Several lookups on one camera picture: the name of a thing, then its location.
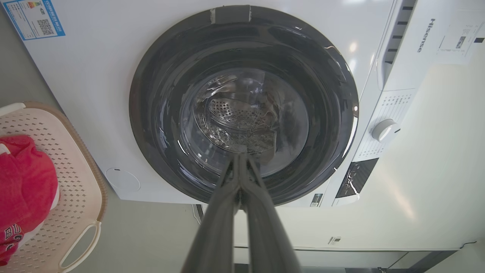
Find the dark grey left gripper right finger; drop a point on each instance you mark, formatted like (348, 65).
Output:
(267, 235)

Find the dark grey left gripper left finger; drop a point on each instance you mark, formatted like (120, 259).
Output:
(218, 231)

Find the cream perforated laundry basket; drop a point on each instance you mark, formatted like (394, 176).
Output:
(72, 189)

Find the small black white sticker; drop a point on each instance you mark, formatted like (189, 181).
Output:
(316, 200)

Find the dark round washing machine door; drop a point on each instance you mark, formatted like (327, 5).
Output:
(242, 102)

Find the white front-load washing machine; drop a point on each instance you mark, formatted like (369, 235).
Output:
(242, 94)

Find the white round control knob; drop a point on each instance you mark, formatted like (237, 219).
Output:
(384, 130)

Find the red jersey garment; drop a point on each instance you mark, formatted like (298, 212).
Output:
(24, 189)

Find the white paper label sheet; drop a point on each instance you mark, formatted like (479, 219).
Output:
(459, 40)

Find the blue energy label sticker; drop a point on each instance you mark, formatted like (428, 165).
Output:
(33, 17)

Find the small white wall sticker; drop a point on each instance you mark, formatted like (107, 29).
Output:
(334, 240)

